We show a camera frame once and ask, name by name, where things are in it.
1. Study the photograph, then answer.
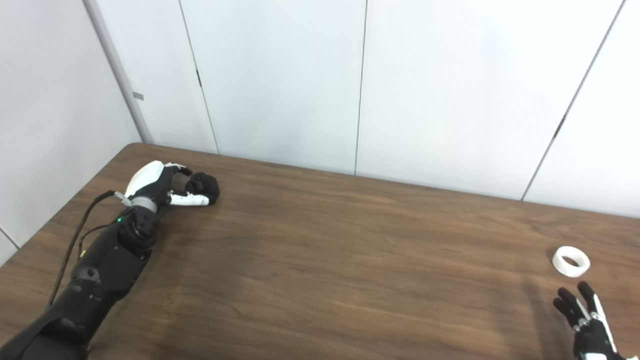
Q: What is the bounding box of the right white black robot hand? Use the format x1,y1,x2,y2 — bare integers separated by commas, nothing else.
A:
552,281,626,360

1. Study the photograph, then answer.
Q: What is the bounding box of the gray wall corner post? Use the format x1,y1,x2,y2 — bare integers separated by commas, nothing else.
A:
82,0,155,145

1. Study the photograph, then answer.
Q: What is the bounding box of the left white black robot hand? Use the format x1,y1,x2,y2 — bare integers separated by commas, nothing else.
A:
124,160,210,207

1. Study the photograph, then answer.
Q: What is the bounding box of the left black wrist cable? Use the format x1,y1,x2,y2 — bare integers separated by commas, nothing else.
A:
47,190,133,308

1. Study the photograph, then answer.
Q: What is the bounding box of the white plastic ring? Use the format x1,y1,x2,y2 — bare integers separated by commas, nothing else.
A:
552,246,591,278

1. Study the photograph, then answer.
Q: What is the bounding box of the round black plastic part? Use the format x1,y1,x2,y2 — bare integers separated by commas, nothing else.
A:
185,172,221,206

